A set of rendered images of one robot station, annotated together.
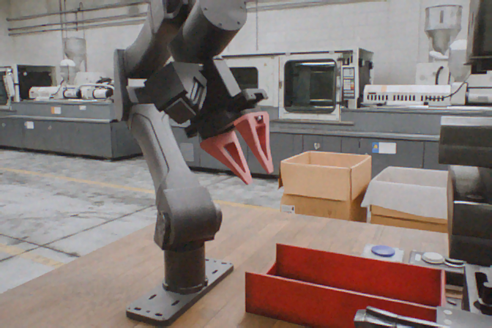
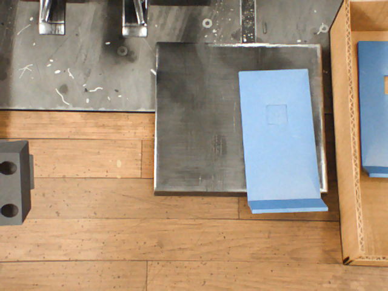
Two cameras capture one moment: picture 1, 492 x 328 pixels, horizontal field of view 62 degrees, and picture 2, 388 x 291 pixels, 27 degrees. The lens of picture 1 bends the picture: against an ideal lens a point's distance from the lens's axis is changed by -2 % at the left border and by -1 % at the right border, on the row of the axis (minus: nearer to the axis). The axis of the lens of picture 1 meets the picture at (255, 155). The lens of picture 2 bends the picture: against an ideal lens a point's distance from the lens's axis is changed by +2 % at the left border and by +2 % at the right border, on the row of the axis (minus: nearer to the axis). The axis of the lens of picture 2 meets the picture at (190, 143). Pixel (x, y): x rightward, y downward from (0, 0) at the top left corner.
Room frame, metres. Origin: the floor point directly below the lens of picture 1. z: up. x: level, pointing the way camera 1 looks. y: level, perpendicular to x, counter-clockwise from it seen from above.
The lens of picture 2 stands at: (0.41, 0.25, 1.67)
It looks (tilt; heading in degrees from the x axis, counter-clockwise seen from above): 72 degrees down; 240
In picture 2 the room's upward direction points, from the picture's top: 6 degrees clockwise
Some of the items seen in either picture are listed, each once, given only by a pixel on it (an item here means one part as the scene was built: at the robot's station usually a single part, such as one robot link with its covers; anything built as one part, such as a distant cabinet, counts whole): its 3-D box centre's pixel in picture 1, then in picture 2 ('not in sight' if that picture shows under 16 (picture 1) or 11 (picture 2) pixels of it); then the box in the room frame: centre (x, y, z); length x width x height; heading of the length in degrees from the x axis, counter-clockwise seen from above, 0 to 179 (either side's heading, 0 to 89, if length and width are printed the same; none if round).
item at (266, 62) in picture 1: (260, 86); not in sight; (5.90, -0.07, 1.24); 2.95 x 0.98 x 0.90; 62
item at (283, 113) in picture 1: (310, 87); not in sight; (5.01, -0.66, 1.21); 0.86 x 0.10 x 0.79; 62
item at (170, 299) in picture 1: (184, 265); not in sight; (0.59, 0.11, 0.94); 0.20 x 0.07 x 0.08; 156
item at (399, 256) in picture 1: (381, 268); not in sight; (0.66, -0.22, 0.90); 0.07 x 0.07 x 0.06; 66
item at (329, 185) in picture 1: (324, 198); not in sight; (2.84, -0.49, 0.43); 0.59 x 0.54 x 0.58; 152
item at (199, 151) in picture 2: not in sight; (238, 118); (0.23, 0.03, 0.91); 0.17 x 0.16 x 0.02; 156
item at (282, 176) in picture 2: not in sight; (280, 138); (0.21, 0.07, 0.93); 0.15 x 0.07 x 0.03; 69
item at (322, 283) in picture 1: (345, 290); not in sight; (0.53, -0.12, 0.93); 0.25 x 0.12 x 0.06; 66
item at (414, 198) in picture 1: (418, 213); not in sight; (2.60, -1.07, 0.40); 0.69 x 0.60 x 0.50; 151
